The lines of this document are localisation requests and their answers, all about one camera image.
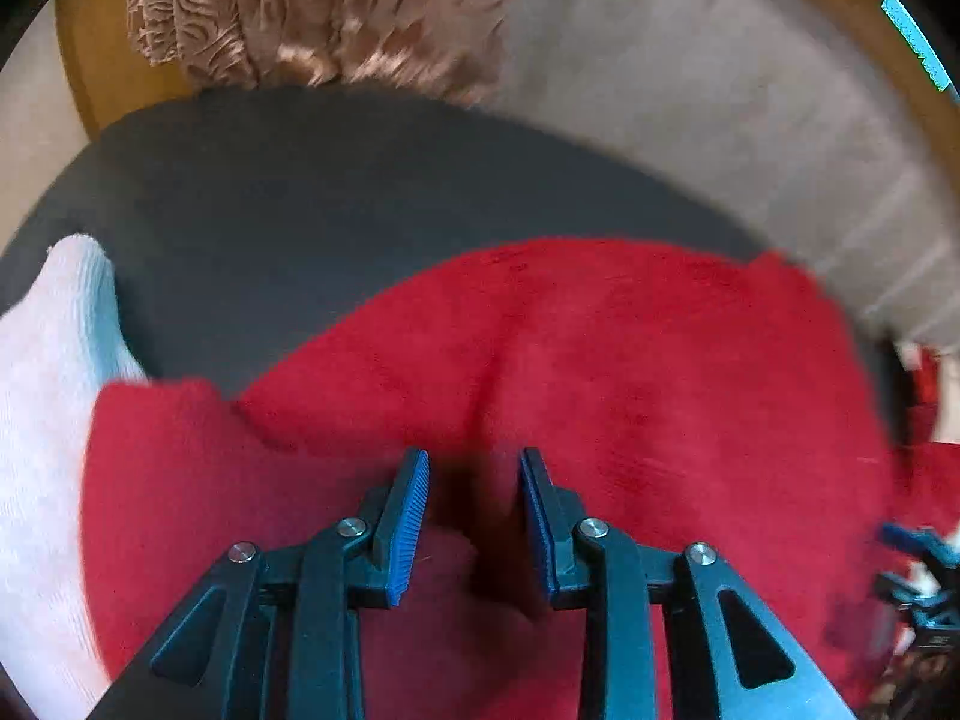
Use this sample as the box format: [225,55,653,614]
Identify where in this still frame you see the red knit sweater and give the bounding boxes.
[81,238,912,720]

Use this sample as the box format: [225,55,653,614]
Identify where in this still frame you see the white knit garment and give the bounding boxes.
[0,235,151,713]

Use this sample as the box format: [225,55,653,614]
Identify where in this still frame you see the brown lace curtain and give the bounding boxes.
[126,0,522,107]

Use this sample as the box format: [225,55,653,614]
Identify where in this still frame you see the wooden framed window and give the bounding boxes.
[742,0,960,113]

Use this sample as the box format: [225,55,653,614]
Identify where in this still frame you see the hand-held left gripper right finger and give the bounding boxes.
[520,448,860,720]

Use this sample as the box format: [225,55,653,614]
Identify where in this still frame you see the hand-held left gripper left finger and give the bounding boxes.
[86,448,431,720]

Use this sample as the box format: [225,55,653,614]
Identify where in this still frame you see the dark red garment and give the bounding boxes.
[900,349,960,537]

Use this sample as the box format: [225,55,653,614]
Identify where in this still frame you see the wooden furniture panel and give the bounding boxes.
[56,0,197,143]

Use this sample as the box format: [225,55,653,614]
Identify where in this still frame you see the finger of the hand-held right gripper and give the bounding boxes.
[879,523,960,563]
[874,572,947,612]

